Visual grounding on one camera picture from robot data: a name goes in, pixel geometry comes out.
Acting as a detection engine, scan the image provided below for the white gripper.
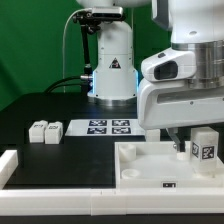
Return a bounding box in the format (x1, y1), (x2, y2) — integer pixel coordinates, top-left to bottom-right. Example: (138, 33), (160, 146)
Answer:
(137, 79), (224, 152)

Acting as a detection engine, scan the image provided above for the white square tabletop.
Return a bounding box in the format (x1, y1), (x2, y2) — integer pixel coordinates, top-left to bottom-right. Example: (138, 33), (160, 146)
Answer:
(115, 141), (224, 188)

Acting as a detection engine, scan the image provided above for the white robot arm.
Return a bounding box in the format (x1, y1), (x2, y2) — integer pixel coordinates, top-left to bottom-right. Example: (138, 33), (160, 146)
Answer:
(77, 0), (224, 152)

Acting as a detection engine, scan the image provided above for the white tag sheet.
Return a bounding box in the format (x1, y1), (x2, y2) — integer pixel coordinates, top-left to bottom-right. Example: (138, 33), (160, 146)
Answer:
(66, 119), (144, 136)

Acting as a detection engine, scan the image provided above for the white U-shaped fence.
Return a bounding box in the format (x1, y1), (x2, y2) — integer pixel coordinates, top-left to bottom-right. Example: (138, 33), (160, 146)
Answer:
(0, 150), (224, 216)

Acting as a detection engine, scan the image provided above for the black cable bundle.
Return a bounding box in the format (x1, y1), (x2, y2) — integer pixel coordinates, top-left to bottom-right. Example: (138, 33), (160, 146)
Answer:
(43, 75), (88, 94)

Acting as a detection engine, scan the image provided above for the black camera on stand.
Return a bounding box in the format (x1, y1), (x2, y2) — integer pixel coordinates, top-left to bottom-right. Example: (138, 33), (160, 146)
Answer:
(72, 6), (125, 91)

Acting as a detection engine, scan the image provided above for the white thin cable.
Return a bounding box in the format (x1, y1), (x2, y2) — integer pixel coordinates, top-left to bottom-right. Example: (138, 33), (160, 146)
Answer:
(62, 8), (88, 94)

